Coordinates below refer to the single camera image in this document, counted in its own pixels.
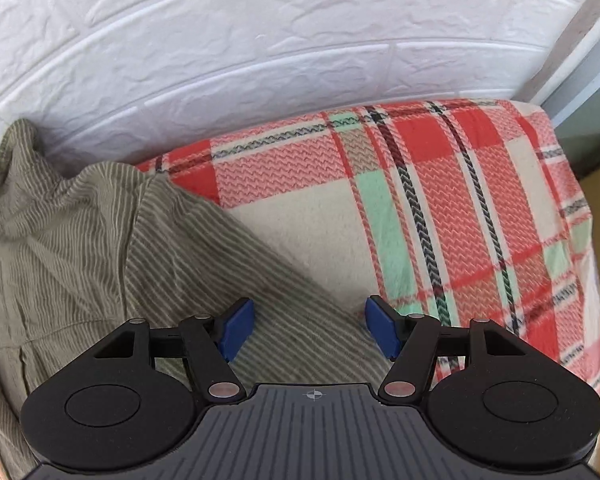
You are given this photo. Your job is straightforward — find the checkered green white cloth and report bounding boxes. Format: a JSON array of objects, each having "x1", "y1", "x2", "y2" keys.
[{"x1": 0, "y1": 119, "x2": 396, "y2": 480}]

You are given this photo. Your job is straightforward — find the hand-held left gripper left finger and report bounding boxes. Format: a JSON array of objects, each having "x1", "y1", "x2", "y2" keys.
[{"x1": 94, "y1": 297, "x2": 255, "y2": 403}]

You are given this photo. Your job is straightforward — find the white door trim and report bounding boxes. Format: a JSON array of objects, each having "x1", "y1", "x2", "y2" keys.
[{"x1": 510, "y1": 0, "x2": 600, "y2": 111}]

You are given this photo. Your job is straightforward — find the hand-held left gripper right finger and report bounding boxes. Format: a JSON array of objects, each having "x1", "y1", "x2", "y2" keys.
[{"x1": 366, "y1": 295, "x2": 525, "y2": 403}]

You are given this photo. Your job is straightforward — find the red plaid blanket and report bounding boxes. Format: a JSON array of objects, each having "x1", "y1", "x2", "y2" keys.
[{"x1": 0, "y1": 99, "x2": 600, "y2": 480}]

